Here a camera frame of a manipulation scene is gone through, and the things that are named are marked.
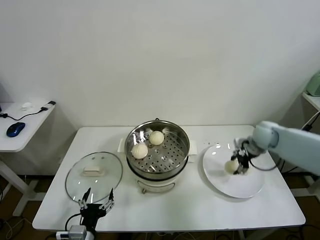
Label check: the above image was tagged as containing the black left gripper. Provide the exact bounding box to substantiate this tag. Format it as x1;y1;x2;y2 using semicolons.
77;187;115;230

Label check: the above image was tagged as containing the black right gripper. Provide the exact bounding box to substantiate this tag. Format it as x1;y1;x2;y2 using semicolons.
230;148;251;176

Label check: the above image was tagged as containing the round glass pot lid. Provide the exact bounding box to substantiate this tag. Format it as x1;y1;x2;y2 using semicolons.
65;151;124;204

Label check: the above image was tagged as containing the perforated steel steamer basket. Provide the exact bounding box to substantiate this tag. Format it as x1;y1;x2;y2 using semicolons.
124;120;191;181

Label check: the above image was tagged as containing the white round plate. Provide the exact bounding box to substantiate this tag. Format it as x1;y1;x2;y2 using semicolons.
201;143;265;199

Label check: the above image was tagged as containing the white electric cooker base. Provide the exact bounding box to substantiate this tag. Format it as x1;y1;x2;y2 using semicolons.
117;137;199;195

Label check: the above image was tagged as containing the white side desk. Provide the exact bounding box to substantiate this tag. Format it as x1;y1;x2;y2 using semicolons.
0;101;57;217

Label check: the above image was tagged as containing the pale green appliance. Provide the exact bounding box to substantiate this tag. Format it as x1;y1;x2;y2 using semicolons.
306;71;320;97

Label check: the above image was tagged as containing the blue computer mouse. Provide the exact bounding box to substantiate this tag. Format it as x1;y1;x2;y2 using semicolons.
6;121;27;138

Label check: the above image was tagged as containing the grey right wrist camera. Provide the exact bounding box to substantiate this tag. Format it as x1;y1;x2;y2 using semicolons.
234;137;251;151

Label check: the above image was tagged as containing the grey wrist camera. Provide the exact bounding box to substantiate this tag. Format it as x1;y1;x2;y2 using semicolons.
234;137;251;151
68;224;87;238

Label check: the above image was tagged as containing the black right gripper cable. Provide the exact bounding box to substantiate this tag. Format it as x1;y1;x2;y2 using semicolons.
249;158;279;171

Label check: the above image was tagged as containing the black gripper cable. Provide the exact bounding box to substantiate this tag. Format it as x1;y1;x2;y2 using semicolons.
249;158;279;171
64;212;82;231

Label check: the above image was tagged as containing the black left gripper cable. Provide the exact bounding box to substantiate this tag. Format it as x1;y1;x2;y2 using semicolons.
64;212;82;231

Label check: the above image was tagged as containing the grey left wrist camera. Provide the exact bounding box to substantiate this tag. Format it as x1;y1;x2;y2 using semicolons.
68;224;87;238

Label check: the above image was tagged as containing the thin white wall cable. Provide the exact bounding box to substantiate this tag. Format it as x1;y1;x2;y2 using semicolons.
301;115;316;131

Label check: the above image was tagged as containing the silver black cable adapter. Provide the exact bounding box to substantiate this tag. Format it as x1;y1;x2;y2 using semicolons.
41;100;57;111

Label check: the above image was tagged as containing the thin black desk cable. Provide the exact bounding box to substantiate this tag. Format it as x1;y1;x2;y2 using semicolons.
0;107;44;121

